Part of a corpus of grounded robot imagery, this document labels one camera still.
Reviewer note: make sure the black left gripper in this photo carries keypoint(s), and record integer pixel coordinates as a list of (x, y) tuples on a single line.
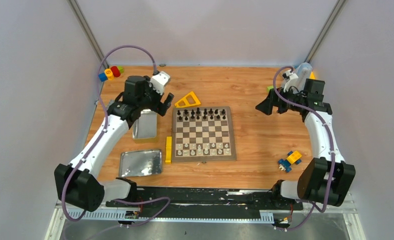
[(158, 102)]

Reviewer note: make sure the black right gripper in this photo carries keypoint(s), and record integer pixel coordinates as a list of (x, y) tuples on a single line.
[(272, 99)]

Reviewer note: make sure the gold tin with white pieces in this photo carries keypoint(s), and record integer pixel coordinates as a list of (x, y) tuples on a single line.
[(145, 127)]

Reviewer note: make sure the small yellow rectangular block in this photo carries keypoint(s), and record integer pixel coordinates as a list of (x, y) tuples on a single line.
[(168, 144)]

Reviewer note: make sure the yellow triangle frame block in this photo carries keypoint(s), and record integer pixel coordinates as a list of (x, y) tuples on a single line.
[(189, 100)]

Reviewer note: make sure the wooden chess board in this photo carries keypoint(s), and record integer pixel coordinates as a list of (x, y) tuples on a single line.
[(202, 132)]

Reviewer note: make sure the yellow arch block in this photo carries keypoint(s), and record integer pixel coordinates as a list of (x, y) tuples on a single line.
[(168, 155)]

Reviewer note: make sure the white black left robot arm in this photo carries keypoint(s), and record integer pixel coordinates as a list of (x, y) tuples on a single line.
[(76, 182)]

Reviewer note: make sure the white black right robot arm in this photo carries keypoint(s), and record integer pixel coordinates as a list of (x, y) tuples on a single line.
[(327, 178)]

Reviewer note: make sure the black chess pieces row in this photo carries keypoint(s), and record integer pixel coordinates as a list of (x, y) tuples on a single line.
[(193, 114)]

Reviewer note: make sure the green rectangular block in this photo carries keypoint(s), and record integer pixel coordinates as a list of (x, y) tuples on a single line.
[(269, 88)]

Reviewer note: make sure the clear blue plastic container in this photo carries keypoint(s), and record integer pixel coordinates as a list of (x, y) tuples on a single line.
[(303, 71)]

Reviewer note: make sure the silver tin lid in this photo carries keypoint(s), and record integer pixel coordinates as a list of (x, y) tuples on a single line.
[(140, 163)]

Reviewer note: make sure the yellow blue toy car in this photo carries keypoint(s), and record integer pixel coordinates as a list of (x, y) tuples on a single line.
[(293, 158)]

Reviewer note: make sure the green block at corner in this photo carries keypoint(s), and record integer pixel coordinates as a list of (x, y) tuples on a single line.
[(121, 69)]

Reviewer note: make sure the red cylinder block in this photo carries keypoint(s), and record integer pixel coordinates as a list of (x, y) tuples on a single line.
[(116, 71)]

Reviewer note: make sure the yellow cylinder block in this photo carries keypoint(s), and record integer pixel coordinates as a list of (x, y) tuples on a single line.
[(109, 75)]

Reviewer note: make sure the blue cube block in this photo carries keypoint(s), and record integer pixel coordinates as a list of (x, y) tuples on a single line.
[(102, 77)]

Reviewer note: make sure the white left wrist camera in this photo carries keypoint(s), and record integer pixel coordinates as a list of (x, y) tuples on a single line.
[(159, 81)]

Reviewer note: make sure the yellow block at right wall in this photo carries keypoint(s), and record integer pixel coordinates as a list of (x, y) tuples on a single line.
[(312, 76)]

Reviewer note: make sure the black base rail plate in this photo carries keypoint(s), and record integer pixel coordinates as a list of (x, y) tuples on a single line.
[(190, 203)]

